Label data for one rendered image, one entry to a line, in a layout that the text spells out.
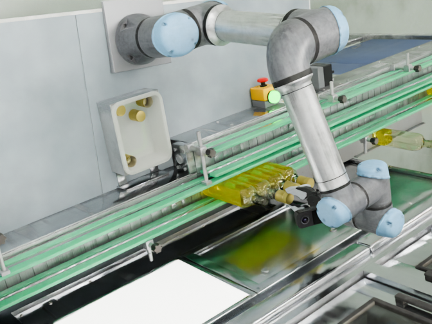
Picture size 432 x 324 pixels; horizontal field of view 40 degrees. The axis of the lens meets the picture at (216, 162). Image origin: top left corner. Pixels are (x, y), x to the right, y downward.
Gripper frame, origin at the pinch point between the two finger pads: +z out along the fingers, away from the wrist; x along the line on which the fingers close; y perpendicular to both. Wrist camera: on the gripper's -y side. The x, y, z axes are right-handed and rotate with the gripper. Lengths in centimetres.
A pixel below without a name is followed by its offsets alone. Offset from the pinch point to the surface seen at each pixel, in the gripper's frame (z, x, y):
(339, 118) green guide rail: 23, 7, 52
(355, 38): 93, 16, 152
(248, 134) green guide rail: 23.6, 13.7, 8.4
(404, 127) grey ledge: 29, -12, 101
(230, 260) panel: 5.0, -13.0, -20.1
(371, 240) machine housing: -19.6, -12.8, 11.6
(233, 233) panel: 16.6, -12.3, -8.9
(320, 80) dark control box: 34, 19, 56
